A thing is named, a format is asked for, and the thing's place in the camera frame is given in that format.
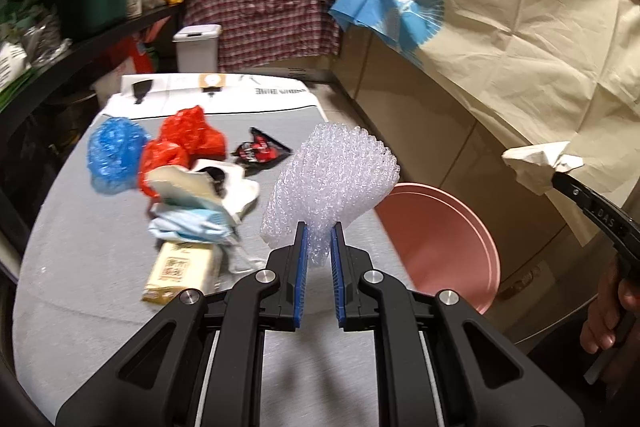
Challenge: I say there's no yellow snack packet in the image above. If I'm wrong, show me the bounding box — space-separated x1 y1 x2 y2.
141 242 224 306

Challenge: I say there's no white tissue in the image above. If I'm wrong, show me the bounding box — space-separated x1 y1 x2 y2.
502 141 585 195

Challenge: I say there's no white paper packaging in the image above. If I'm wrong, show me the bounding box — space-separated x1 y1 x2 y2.
144 160 260 225

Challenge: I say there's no black red snack wrapper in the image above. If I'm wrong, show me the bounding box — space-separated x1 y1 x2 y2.
232 127 293 176

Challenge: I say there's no clear bubble wrap sheet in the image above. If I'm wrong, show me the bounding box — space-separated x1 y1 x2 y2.
260 122 400 265

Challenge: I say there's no red plastic bag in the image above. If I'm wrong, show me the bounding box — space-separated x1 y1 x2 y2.
138 105 227 199

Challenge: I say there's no blue bubble wrap ball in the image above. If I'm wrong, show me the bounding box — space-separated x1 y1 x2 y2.
87 117 150 195

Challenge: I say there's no pink plastic trash bucket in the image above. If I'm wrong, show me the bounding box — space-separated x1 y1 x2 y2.
375 182 501 314

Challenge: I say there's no white lidded trash bin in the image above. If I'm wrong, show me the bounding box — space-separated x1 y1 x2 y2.
172 24 222 74

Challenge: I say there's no person's right hand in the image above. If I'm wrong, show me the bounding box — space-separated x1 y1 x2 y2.
580 259 639 353

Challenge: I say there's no grey ironing board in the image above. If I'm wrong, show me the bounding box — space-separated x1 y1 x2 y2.
12 72 417 425

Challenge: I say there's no cream and blue cloth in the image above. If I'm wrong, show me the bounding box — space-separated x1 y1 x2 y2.
331 0 639 205

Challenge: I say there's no black metal shelf rack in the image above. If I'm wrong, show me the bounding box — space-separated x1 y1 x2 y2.
0 0 191 148

